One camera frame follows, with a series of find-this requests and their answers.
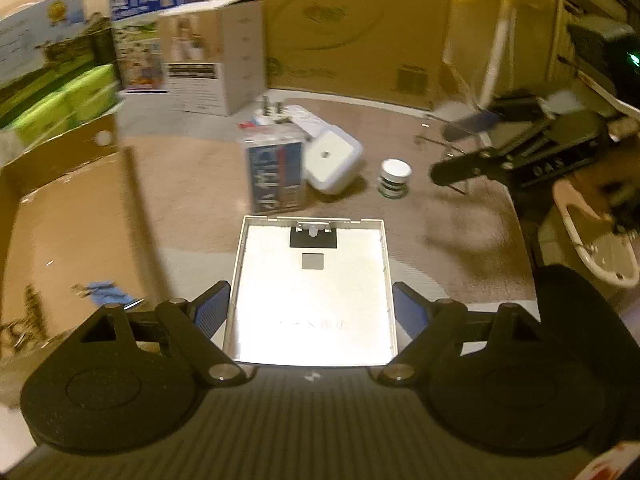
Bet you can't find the clear floss box blue label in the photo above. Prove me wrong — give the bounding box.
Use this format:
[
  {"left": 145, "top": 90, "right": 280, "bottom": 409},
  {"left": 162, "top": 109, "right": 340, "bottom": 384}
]
[{"left": 243, "top": 127, "right": 307, "bottom": 214}]

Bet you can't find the dark round object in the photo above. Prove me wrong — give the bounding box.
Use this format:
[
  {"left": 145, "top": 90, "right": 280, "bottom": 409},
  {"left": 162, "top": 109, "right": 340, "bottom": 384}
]
[{"left": 535, "top": 264, "right": 637, "bottom": 361}]

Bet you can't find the small striped spool white cap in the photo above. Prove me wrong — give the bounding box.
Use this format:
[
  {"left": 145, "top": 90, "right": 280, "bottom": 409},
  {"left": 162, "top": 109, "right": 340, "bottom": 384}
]
[{"left": 378, "top": 158, "right": 412, "bottom": 200}]

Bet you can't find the white square night light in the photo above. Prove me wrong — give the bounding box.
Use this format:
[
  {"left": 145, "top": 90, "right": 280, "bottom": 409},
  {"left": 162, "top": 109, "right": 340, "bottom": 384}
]
[{"left": 302, "top": 127, "right": 365, "bottom": 196}]

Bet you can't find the white remote control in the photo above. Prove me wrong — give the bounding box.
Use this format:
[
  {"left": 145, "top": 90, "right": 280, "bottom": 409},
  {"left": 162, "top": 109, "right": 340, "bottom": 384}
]
[{"left": 282, "top": 105, "right": 332, "bottom": 139}]

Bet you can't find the white product box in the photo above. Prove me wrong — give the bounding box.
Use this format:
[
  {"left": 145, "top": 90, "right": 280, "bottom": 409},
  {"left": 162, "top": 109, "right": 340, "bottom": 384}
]
[{"left": 159, "top": 0, "right": 266, "bottom": 116}]

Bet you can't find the white pole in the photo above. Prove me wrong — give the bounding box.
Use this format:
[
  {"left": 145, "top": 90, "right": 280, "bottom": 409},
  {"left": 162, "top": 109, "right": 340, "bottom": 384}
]
[{"left": 479, "top": 0, "right": 517, "bottom": 107}]

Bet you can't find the milk carton box cow print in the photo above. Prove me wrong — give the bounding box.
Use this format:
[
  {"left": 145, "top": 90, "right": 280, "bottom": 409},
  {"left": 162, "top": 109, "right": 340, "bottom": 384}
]
[{"left": 0, "top": 0, "right": 114, "bottom": 107}]

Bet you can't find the blue milk carton box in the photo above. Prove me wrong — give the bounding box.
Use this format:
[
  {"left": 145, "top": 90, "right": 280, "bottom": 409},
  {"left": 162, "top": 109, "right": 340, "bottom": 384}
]
[{"left": 106, "top": 0, "right": 211, "bottom": 94}]

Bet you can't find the small blue item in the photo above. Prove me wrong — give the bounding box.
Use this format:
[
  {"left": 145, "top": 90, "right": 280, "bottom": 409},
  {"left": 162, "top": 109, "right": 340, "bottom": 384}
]
[{"left": 90, "top": 281, "right": 127, "bottom": 307}]

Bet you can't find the shallow cardboard box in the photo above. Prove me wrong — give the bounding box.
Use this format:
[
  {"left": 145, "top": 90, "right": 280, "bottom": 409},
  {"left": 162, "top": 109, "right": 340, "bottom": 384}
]
[{"left": 0, "top": 112, "right": 172, "bottom": 361}]

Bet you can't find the green tissue multipack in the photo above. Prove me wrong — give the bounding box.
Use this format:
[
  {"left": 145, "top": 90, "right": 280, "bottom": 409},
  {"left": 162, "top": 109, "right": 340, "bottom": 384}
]
[{"left": 0, "top": 64, "right": 124, "bottom": 149}]

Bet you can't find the pink basin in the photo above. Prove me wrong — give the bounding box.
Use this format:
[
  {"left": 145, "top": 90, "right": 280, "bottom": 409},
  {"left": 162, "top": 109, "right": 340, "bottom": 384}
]
[{"left": 552, "top": 180, "right": 640, "bottom": 289}]

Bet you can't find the red plug-shaped toy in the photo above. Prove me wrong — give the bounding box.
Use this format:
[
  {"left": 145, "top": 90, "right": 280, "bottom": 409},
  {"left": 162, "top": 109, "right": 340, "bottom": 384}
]
[{"left": 239, "top": 94, "right": 289, "bottom": 131}]

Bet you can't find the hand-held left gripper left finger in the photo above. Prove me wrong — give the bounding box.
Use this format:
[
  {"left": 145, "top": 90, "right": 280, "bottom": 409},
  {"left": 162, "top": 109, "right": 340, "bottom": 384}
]
[{"left": 75, "top": 280, "right": 249, "bottom": 387}]

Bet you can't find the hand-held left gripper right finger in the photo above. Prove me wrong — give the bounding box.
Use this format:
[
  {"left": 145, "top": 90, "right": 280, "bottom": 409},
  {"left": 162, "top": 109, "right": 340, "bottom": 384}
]
[{"left": 370, "top": 281, "right": 549, "bottom": 387}]

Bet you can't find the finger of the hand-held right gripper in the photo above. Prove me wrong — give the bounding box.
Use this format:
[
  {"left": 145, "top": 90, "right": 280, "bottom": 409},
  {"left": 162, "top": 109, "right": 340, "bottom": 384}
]
[
  {"left": 442, "top": 93, "right": 549, "bottom": 143},
  {"left": 430, "top": 147, "right": 507, "bottom": 188}
]

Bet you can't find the large cardboard box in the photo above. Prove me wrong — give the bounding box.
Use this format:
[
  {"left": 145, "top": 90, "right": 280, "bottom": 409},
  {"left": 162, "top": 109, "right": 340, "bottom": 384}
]
[{"left": 222, "top": 0, "right": 454, "bottom": 111}]

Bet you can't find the white square plastic plate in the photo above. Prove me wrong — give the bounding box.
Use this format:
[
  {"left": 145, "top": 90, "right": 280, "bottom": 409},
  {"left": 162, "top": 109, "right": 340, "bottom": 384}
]
[{"left": 222, "top": 215, "right": 399, "bottom": 366}]

